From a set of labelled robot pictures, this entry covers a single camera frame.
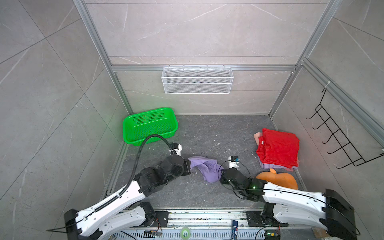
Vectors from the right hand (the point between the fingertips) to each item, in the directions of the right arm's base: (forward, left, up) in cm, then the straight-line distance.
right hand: (219, 171), depth 82 cm
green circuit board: (-29, -23, -8) cm, 38 cm away
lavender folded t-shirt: (+4, -33, -5) cm, 33 cm away
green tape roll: (-28, +19, -7) cm, 34 cm away
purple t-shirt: (0, +6, +2) cm, 6 cm away
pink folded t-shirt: (+29, -32, -6) cm, 43 cm away
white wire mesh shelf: (+56, 0, +23) cm, 60 cm away
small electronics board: (-28, +35, -8) cm, 46 cm away
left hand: (0, +15, +15) cm, 21 cm away
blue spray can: (-27, -4, -5) cm, 28 cm away
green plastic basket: (+38, +58, -6) cm, 70 cm away
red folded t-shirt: (+13, -38, +1) cm, 40 cm away
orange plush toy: (-6, -33, 0) cm, 34 cm away
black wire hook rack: (-7, -52, +24) cm, 58 cm away
